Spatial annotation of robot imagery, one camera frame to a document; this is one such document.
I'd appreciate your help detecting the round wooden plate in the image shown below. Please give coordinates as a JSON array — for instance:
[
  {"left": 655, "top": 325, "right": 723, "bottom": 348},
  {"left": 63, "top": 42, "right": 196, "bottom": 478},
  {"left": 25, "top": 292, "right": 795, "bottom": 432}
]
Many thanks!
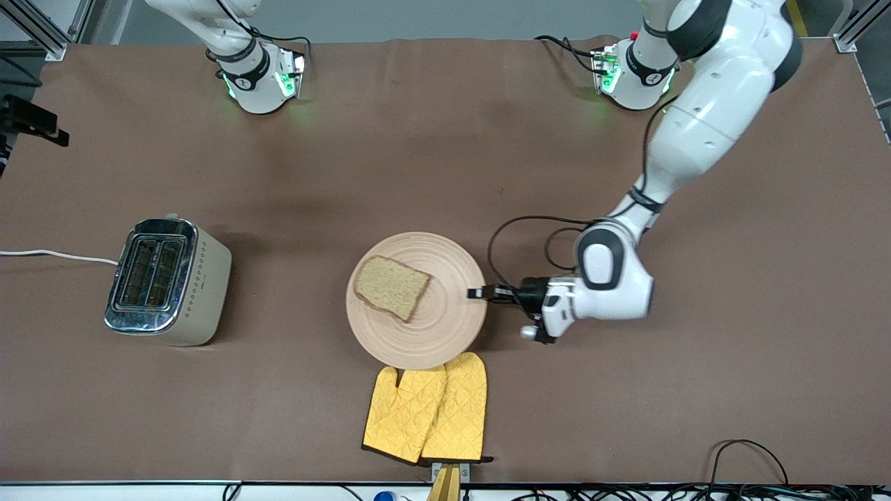
[{"left": 346, "top": 232, "right": 488, "bottom": 370}]

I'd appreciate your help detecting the brown bread slice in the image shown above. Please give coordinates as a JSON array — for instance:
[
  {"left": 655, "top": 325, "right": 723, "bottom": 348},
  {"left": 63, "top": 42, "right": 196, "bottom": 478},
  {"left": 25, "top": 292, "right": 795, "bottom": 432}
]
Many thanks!
[{"left": 353, "top": 255, "right": 432, "bottom": 323}]

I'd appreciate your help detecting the cream and chrome toaster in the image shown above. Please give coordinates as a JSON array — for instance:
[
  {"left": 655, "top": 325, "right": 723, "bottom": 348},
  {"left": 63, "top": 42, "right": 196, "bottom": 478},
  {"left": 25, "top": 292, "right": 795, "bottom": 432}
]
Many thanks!
[{"left": 104, "top": 213, "right": 232, "bottom": 347}]

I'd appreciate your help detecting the yellow quilted oven mitt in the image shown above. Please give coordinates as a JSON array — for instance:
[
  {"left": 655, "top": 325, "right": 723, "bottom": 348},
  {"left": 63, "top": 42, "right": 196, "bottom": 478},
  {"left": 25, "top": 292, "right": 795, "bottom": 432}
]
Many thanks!
[
  {"left": 420, "top": 352, "right": 494, "bottom": 465},
  {"left": 362, "top": 365, "right": 448, "bottom": 465}
]

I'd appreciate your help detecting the brown table cover cloth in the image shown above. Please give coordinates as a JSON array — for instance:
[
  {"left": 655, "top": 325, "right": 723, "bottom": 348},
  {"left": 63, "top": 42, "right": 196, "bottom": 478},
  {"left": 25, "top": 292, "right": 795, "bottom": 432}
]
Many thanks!
[{"left": 0, "top": 35, "right": 891, "bottom": 484}]

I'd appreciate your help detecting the base connector box green light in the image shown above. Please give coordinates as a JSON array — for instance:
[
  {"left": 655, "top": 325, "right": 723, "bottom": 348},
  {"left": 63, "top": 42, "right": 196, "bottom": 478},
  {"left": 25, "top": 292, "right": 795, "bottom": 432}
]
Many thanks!
[
  {"left": 275, "top": 49, "right": 307, "bottom": 100},
  {"left": 592, "top": 45, "right": 622, "bottom": 95}
]

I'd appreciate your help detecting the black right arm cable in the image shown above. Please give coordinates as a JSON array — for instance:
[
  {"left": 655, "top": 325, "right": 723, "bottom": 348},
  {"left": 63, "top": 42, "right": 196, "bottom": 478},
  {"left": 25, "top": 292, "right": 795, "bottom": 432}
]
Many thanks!
[{"left": 0, "top": 56, "right": 44, "bottom": 88}]

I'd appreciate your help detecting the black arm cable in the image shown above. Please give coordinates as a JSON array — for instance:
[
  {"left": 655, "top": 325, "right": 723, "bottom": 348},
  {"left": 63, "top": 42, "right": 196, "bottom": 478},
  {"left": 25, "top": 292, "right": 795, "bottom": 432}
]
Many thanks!
[
  {"left": 0, "top": 56, "right": 44, "bottom": 88},
  {"left": 486, "top": 97, "right": 670, "bottom": 293}
]

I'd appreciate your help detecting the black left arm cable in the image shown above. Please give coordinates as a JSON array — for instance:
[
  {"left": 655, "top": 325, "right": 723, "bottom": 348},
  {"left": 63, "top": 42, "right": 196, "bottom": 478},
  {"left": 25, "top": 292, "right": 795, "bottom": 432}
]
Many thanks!
[{"left": 486, "top": 97, "right": 670, "bottom": 293}]

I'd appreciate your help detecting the aluminium frame profile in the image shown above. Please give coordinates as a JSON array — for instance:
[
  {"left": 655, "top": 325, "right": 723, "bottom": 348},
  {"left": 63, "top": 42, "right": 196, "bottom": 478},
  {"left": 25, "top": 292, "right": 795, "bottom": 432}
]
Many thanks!
[
  {"left": 832, "top": 0, "right": 891, "bottom": 53},
  {"left": 0, "top": 0, "right": 95, "bottom": 62}
]

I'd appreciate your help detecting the white toaster power cord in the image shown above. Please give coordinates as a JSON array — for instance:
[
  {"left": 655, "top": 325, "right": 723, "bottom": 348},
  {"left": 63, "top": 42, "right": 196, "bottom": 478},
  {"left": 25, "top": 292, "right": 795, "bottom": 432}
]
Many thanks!
[{"left": 0, "top": 249, "right": 119, "bottom": 267}]

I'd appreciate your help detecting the black looped cable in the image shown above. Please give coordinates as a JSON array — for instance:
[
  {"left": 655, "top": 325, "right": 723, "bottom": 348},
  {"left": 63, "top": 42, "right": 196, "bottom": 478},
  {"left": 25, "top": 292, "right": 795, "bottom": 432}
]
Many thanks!
[{"left": 709, "top": 440, "right": 791, "bottom": 488}]

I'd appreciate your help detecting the black cable tangle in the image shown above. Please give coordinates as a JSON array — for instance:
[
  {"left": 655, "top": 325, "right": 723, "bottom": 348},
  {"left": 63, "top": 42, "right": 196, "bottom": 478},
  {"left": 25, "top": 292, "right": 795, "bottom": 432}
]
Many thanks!
[{"left": 515, "top": 484, "right": 891, "bottom": 501}]

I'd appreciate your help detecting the black base power cable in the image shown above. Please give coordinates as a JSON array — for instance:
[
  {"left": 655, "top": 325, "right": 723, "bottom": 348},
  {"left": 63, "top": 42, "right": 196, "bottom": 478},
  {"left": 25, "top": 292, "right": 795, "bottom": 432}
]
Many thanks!
[
  {"left": 535, "top": 35, "right": 603, "bottom": 74},
  {"left": 247, "top": 26, "right": 312, "bottom": 51}
]

